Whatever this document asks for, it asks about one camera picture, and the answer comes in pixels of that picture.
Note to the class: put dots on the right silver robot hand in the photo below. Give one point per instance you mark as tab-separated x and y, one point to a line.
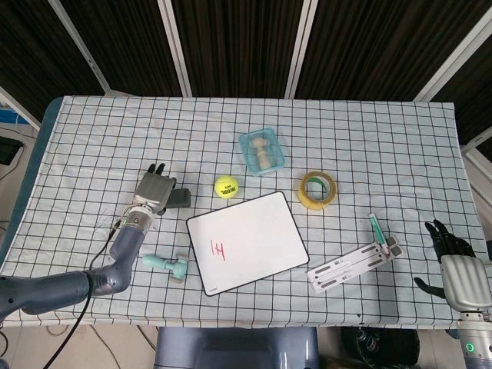
465	280

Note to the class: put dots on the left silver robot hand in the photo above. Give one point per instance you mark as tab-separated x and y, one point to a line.
153	188

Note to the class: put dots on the dark grey board eraser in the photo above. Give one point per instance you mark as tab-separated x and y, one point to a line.
180	198

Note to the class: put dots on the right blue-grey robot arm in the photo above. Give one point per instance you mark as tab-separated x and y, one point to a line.
476	346

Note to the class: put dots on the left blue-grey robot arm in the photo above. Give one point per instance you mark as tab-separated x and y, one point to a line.
123	246

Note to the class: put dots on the white dry-erase board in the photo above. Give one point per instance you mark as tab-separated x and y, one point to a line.
250	238

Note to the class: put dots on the checkered tablecloth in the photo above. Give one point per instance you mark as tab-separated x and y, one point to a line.
115	127

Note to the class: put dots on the teal toy hammer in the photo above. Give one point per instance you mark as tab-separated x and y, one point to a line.
153	261

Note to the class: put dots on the yellow tennis ball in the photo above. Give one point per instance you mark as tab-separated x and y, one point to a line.
227	187

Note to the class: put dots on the clear container with blue lid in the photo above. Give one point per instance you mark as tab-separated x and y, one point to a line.
246	161

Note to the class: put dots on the green marker pen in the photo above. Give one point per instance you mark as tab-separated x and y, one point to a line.
376	230

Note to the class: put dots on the black bag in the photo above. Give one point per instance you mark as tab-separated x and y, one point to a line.
376	346

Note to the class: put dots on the wooden doll figure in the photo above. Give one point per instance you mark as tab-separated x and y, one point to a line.
263	159

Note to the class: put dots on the white folding stand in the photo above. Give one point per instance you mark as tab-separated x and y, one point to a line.
346	269

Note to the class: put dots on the yellow packing tape roll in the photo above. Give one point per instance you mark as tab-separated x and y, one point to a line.
313	202

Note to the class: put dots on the blue-grey robot torso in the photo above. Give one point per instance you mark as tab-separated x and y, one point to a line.
230	346

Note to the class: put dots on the dark screen panel white frame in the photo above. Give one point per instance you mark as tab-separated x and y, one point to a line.
473	96
30	46
384	38
238	38
123	38

